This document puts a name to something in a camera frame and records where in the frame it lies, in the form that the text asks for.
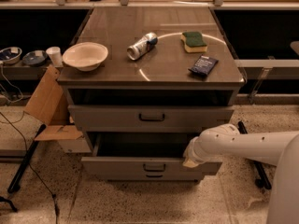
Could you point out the green yellow sponge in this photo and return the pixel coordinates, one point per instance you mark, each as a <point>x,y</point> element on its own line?
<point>193,42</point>

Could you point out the silver blue soda can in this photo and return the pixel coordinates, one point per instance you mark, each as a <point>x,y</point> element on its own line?
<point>145,44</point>

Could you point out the grey top drawer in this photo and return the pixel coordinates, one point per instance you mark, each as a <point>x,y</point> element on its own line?
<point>148,119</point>

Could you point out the white paper cup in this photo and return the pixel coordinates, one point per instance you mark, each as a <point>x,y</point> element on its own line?
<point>55,56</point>

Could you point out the brown cardboard box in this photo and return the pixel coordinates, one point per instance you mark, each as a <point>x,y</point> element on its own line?
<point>48,104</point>

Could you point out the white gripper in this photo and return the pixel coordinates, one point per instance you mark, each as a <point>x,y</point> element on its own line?
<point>193,152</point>

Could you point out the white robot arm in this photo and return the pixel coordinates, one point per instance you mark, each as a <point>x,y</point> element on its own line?
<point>278,149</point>

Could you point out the grey bottom drawer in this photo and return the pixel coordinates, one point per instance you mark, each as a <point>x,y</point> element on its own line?
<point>196,177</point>

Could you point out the grey drawer cabinet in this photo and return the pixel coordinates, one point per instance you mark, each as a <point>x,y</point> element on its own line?
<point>161,77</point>

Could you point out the black left stand leg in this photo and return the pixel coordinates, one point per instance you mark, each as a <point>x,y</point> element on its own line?
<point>15,183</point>

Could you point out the white blue bowl on shelf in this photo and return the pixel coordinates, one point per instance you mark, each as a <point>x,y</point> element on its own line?
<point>10,55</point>

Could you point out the dark blue snack packet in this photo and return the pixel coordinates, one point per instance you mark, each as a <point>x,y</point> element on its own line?
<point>203,66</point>

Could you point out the grey drawer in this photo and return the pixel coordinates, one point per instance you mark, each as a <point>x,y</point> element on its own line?
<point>196,177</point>
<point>148,119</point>
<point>139,153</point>

